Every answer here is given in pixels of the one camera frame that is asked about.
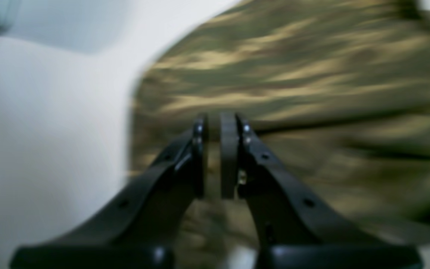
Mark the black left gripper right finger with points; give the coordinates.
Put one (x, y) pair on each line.
(296, 228)

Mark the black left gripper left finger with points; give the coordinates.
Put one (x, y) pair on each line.
(138, 227)

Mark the camouflage t-shirt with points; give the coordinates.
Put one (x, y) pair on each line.
(338, 89)

